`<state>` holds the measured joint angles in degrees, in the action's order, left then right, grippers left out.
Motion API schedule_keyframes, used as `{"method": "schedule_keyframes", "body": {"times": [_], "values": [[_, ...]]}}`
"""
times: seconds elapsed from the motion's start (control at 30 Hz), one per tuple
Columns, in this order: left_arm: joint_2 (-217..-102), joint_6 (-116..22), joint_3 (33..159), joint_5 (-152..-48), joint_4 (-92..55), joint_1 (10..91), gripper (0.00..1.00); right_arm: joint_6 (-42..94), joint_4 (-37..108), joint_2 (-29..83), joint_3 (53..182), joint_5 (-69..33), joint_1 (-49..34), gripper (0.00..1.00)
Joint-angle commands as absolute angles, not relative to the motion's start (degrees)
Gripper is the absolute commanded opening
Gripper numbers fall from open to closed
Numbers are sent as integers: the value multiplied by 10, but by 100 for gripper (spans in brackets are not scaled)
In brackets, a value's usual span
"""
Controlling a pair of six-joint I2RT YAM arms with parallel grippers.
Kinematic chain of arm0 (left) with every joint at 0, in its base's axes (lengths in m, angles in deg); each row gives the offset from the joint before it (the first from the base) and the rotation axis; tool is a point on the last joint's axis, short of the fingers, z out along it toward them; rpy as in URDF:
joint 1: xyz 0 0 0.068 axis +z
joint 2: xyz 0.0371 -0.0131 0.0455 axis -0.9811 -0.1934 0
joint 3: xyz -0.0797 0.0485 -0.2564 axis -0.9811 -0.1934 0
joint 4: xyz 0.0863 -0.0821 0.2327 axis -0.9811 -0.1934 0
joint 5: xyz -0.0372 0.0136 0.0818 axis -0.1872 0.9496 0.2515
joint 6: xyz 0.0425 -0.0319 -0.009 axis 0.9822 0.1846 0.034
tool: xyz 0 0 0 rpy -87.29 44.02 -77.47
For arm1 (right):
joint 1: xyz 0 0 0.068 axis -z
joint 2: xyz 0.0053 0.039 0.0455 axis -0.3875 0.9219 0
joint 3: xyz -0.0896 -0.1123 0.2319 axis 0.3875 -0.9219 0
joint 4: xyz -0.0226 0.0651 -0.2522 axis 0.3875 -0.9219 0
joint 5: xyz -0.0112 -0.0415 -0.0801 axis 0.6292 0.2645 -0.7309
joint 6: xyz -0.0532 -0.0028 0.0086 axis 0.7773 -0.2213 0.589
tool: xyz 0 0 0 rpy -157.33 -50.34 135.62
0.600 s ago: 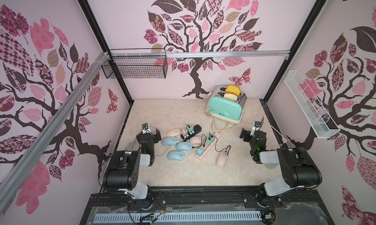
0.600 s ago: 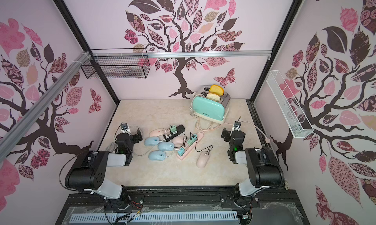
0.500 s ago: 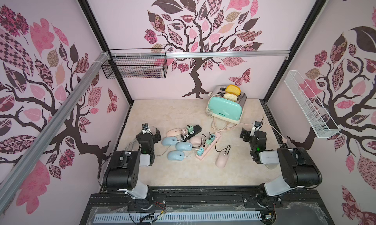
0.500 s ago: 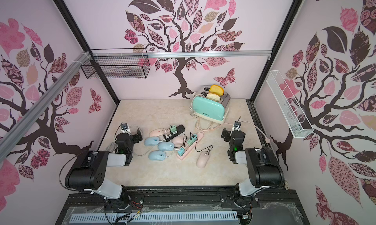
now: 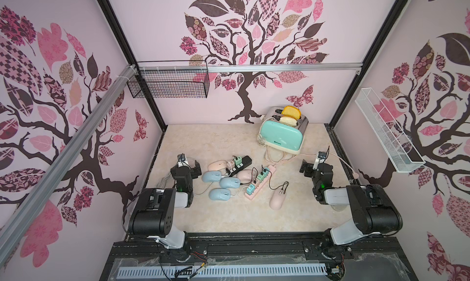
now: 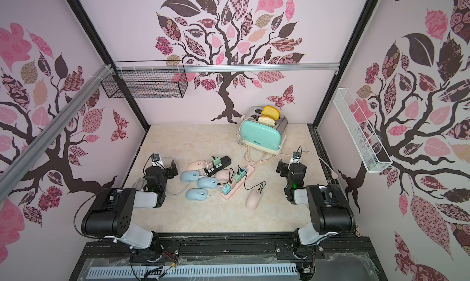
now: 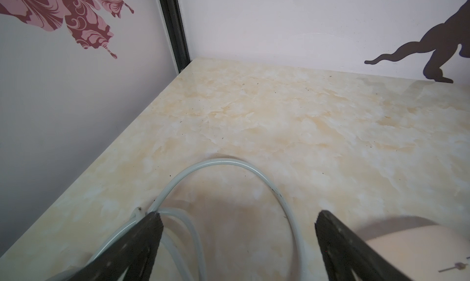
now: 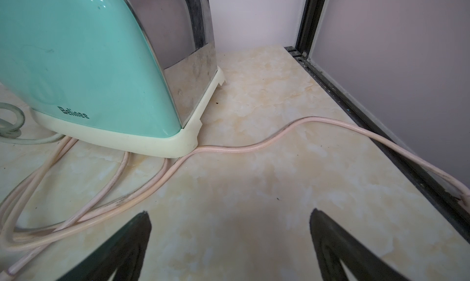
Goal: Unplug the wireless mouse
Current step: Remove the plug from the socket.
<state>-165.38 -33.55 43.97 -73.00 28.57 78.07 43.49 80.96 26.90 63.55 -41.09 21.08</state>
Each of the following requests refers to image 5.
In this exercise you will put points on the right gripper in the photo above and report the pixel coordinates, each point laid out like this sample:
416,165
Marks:
317,171

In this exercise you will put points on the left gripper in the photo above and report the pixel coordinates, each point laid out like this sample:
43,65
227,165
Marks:
195,171

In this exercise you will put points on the pink power strip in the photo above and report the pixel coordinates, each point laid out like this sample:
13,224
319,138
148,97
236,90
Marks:
260,185

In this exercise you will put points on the green charger plug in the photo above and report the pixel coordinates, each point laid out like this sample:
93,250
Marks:
263,174

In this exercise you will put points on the teal charger plug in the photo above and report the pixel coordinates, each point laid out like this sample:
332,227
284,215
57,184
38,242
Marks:
250,189

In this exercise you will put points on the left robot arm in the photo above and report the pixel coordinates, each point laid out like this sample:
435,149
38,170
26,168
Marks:
152,217

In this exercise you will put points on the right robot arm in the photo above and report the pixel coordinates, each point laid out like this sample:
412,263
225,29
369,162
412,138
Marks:
372,211

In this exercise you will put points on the blue mouse top left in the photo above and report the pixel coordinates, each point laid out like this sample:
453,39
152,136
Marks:
211,176

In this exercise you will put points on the blue mouse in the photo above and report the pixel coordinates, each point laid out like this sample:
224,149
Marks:
220,194
230,183
211,176

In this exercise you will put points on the pink mouse top left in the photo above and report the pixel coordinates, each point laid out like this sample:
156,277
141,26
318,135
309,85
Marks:
217,165

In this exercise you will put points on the pink mouse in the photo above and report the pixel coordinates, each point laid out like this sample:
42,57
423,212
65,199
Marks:
277,199
246,176
217,165

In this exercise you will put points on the blue mouse bottom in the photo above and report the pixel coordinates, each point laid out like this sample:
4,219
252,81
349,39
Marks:
220,194

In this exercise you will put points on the blue mouse middle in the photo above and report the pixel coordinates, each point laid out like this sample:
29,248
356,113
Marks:
230,183

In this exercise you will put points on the pink mouse right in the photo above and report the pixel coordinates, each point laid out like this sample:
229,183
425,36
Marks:
277,199

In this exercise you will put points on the pink mouse middle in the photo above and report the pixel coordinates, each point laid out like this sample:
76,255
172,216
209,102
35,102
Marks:
246,176

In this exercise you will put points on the mint green toaster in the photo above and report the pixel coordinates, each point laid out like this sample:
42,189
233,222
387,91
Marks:
280,136

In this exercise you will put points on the black power strip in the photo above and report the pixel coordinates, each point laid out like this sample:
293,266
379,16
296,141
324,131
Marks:
232,170

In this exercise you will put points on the pale toast slice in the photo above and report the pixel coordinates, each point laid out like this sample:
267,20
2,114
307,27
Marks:
289,121

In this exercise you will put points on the yellow toast slice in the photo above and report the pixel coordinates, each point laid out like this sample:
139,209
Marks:
292,112

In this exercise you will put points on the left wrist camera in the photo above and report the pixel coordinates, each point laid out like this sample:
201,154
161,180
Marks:
182,160

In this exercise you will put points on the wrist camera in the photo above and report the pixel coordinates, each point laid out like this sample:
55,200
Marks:
182,160
323,156

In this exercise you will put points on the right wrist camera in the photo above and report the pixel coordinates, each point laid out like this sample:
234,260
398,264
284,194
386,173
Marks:
323,156

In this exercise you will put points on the black wire basket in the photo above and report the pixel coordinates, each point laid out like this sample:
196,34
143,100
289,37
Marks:
171,79

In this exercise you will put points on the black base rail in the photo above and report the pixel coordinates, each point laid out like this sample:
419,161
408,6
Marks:
370,259

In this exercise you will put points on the white slotted cable duct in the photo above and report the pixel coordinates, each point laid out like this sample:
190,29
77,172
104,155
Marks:
220,271

